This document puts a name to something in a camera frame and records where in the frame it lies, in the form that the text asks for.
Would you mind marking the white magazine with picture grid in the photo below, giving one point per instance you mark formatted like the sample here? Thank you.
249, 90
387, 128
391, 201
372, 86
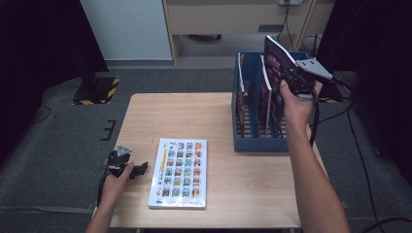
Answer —
178, 171

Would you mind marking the white power strip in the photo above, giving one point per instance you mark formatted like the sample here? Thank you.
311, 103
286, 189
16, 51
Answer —
290, 2

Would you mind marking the person's right hand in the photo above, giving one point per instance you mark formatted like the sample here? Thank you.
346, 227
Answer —
298, 110

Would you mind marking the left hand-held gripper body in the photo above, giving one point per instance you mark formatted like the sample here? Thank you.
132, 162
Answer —
121, 151

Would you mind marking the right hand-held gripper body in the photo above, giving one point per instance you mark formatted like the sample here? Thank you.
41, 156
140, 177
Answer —
312, 68

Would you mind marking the black curtain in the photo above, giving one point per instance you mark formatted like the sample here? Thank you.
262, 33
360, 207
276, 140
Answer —
39, 48
382, 64

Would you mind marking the grey tape piece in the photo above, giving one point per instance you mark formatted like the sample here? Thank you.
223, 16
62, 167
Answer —
345, 205

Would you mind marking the beige wooden desk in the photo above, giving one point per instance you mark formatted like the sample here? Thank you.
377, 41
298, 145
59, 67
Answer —
226, 19

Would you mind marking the black stand base yellow stripes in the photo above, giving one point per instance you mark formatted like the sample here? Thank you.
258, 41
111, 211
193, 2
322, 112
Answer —
97, 90
333, 93

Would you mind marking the white cabinet panel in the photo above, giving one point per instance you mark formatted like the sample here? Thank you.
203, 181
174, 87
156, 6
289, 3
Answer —
126, 29

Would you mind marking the person's left hand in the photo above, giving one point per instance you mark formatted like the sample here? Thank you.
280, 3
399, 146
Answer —
113, 191

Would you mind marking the blue plastic file rack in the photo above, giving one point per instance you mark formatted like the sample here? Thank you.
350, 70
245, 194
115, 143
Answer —
256, 144

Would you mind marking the dark purple magazine magenta label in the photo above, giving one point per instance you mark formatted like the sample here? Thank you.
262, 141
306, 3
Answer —
278, 68

